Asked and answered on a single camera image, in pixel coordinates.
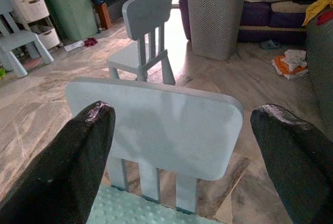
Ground small cream cushion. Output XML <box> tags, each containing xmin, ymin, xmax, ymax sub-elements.
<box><xmin>270</xmin><ymin>1</ymin><xmax>313</xmax><ymax>14</ymax></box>

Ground orange and white clothes pile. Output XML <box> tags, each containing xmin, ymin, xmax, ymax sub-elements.
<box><xmin>271</xmin><ymin>48</ymin><xmax>310</xmax><ymax>80</ymax></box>

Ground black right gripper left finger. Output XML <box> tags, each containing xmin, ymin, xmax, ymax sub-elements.
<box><xmin>0</xmin><ymin>101</ymin><xmax>116</xmax><ymax>224</ymax></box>

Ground green plastic bin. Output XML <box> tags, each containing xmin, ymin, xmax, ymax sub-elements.
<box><xmin>41</xmin><ymin>0</ymin><xmax>99</xmax><ymax>43</ymax></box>

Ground light blue children's chair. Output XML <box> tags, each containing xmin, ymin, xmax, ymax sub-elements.
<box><xmin>0</xmin><ymin>0</ymin><xmax>55</xmax><ymax>78</ymax></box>
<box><xmin>106</xmin><ymin>0</ymin><xmax>176</xmax><ymax>86</ymax></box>
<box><xmin>65</xmin><ymin>77</ymin><xmax>245</xmax><ymax>214</ymax></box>

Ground grey perforated laundry hamper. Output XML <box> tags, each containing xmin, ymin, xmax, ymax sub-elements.
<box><xmin>184</xmin><ymin>0</ymin><xmax>250</xmax><ymax>61</ymax></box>

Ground brown wooden stand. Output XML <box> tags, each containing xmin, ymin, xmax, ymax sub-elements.
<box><xmin>95</xmin><ymin>2</ymin><xmax>112</xmax><ymax>30</ymax></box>

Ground white storage basket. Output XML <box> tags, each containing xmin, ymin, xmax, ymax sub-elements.
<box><xmin>12</xmin><ymin>0</ymin><xmax>50</xmax><ymax>23</ymax></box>
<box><xmin>31</xmin><ymin>25</ymin><xmax>60</xmax><ymax>50</ymax></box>

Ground white paper sheet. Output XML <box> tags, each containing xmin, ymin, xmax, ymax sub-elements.
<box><xmin>63</xmin><ymin>40</ymin><xmax>85</xmax><ymax>52</ymax></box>

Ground yellow cloth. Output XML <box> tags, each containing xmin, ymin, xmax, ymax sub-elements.
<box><xmin>302</xmin><ymin>0</ymin><xmax>333</xmax><ymax>27</ymax></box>

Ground teal dotted plush pillow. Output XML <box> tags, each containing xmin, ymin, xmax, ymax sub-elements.
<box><xmin>87</xmin><ymin>184</ymin><xmax>224</xmax><ymax>224</ymax></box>

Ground small blue cloth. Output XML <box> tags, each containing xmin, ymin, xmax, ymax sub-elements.
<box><xmin>260</xmin><ymin>39</ymin><xmax>283</xmax><ymax>50</ymax></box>

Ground dark purple sofa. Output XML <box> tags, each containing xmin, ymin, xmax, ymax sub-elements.
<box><xmin>178</xmin><ymin>0</ymin><xmax>323</xmax><ymax>45</ymax></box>

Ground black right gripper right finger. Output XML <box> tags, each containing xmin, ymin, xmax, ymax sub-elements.
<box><xmin>250</xmin><ymin>103</ymin><xmax>333</xmax><ymax>224</ymax></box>

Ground red cloth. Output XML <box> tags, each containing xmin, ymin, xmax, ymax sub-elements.
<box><xmin>316</xmin><ymin>11</ymin><xmax>333</xmax><ymax>26</ymax></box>

